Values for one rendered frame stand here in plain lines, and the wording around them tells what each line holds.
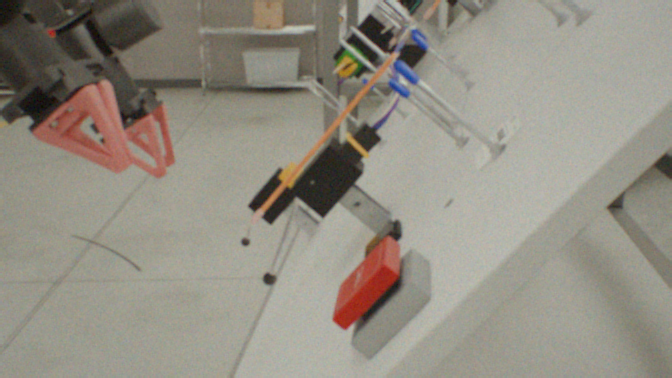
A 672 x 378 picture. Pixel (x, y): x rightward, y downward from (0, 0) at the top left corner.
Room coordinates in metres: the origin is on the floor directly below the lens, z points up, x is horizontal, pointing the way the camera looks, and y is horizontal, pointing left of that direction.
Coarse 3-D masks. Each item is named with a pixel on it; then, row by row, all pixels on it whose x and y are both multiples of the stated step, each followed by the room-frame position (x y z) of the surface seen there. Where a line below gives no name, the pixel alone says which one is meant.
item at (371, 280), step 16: (384, 240) 0.42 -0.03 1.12; (368, 256) 0.43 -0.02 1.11; (384, 256) 0.39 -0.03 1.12; (352, 272) 0.43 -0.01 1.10; (368, 272) 0.40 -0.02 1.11; (384, 272) 0.38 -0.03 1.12; (352, 288) 0.40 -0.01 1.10; (368, 288) 0.38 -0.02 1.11; (384, 288) 0.38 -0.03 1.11; (336, 304) 0.40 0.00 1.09; (352, 304) 0.38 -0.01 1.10; (368, 304) 0.38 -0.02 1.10; (336, 320) 0.38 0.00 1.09; (352, 320) 0.38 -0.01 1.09
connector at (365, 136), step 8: (360, 128) 0.61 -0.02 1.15; (368, 128) 0.61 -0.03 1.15; (352, 136) 0.61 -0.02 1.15; (360, 136) 0.61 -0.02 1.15; (368, 136) 0.61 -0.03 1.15; (376, 136) 0.61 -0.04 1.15; (344, 144) 0.61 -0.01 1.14; (360, 144) 0.61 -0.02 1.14; (368, 144) 0.61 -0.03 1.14; (344, 152) 0.61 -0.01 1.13; (352, 152) 0.61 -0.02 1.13; (360, 152) 0.61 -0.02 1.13; (352, 160) 0.61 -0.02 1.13; (360, 160) 0.61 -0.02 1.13
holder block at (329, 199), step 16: (336, 144) 0.62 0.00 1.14; (320, 160) 0.60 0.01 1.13; (336, 160) 0.60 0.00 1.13; (304, 176) 0.60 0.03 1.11; (320, 176) 0.60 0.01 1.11; (336, 176) 0.60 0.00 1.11; (352, 176) 0.60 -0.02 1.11; (304, 192) 0.60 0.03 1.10; (320, 192) 0.60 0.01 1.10; (336, 192) 0.60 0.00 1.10; (320, 208) 0.60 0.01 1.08
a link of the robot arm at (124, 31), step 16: (32, 0) 0.85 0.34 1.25; (48, 0) 0.85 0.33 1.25; (96, 0) 0.87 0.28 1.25; (112, 0) 0.87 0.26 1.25; (128, 0) 0.87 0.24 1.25; (144, 0) 0.89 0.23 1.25; (32, 16) 0.85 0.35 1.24; (48, 16) 0.85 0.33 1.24; (64, 16) 0.85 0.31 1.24; (96, 16) 0.87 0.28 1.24; (112, 16) 0.86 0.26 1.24; (128, 16) 0.86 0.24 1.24; (144, 16) 0.86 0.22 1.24; (160, 16) 0.91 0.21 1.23; (112, 32) 0.86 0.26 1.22; (128, 32) 0.86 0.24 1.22; (144, 32) 0.87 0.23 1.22; (128, 48) 0.88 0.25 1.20
